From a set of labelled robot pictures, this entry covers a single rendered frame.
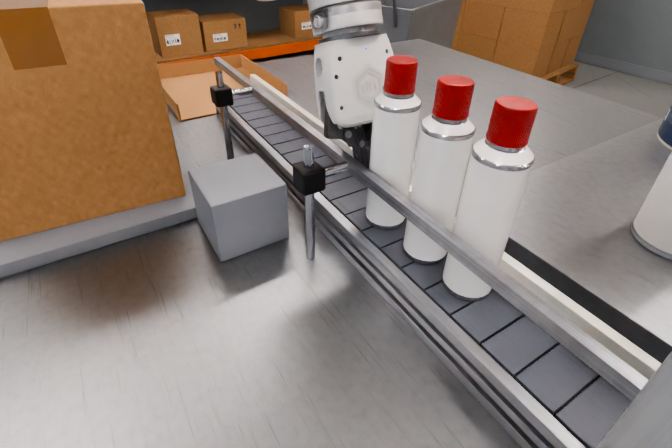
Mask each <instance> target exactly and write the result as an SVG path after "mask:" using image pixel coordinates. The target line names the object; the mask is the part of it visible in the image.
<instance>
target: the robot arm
mask: <svg viewBox="0 0 672 448"><path fill-rule="evenodd" d="M258 1H273V0H258ZM307 1H308V7H309V13H310V18H311V25H312V30H313V36H314V37H323V39H321V40H318V43H319V44H317V45H315V49H314V77H315V90H316V98H317V106H318V111H319V116H320V120H321V122H322V124H323V125H324V137H325V138H328V139H341V140H343V141H344V142H345V143H347V145H348V146H349V147H352V151H353V157H354V159H356V160H357V161H358V162H360V163H361V164H362V165H364V166H365V167H366V168H368V169H369V163H370V149H371V136H372V125H371V124H372V123H373V110H374V98H375V97H376V96H377V95H378V94H380V93H381V92H383V91H384V90H383V86H384V78H385V67H386V59H387V58H388V57H390V56H394V55H393V51H392V48H391V45H390V42H389V39H388V37H387V34H381V32H380V29H375V27H377V26H380V25H382V24H383V15H382V7H381V0H307ZM338 126H340V127H342V128H343V129H339V128H338Z"/></svg>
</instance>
